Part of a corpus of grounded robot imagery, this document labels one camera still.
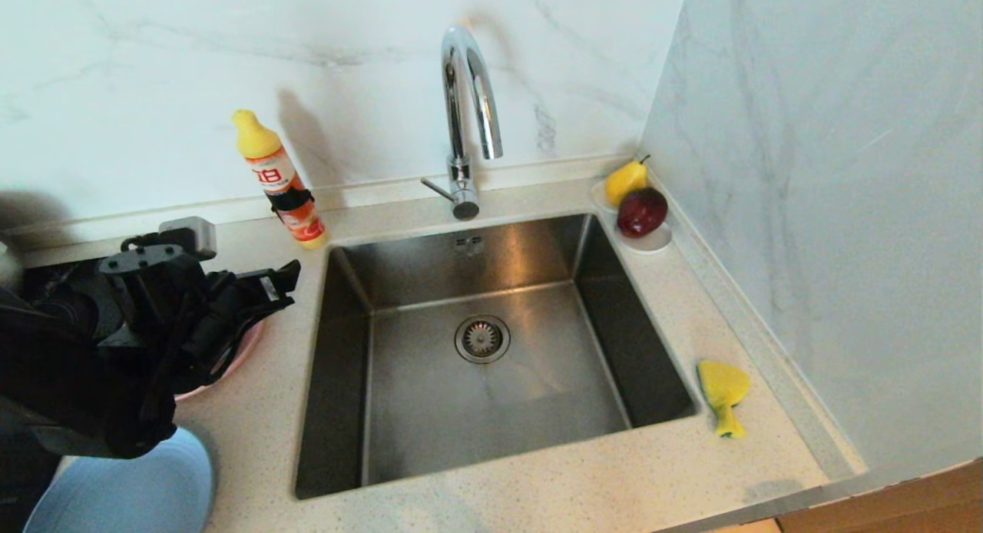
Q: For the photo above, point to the pink plate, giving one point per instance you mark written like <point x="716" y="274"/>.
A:
<point x="244" y="356"/>

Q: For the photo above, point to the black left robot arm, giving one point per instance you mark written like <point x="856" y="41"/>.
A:
<point x="61" y="379"/>

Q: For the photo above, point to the dark red apple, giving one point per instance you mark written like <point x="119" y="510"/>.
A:
<point x="641" y="212"/>

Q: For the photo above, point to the small white dish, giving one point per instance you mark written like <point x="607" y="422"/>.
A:
<point x="653" y="244"/>

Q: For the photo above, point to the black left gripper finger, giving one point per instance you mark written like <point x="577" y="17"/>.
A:
<point x="253" y="291"/>

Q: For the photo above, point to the silver kettle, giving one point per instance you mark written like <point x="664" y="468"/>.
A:
<point x="6" y="264"/>

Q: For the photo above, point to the metal sink drain strainer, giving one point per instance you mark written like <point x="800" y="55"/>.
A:
<point x="482" y="339"/>

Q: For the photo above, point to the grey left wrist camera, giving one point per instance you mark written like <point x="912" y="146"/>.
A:
<point x="188" y="237"/>

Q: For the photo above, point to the yellow pear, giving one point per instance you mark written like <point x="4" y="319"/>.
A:
<point x="623" y="182"/>

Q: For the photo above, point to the stainless steel sink basin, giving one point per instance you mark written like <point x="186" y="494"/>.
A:
<point x="430" y="410"/>

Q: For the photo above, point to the light blue plate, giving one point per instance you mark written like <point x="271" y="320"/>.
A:
<point x="138" y="487"/>

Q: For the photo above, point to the chrome gooseneck faucet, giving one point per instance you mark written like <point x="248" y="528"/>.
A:
<point x="458" y="118"/>

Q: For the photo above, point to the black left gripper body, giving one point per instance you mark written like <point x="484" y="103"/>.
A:
<point x="169" y="318"/>

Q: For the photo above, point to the yellow orange dish soap bottle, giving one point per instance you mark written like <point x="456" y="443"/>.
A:
<point x="276" y="178"/>

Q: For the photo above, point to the light wooden cabinet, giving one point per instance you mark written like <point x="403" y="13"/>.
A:
<point x="921" y="502"/>

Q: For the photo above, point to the yellow green sponge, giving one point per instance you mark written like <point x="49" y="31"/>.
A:
<point x="722" y="383"/>

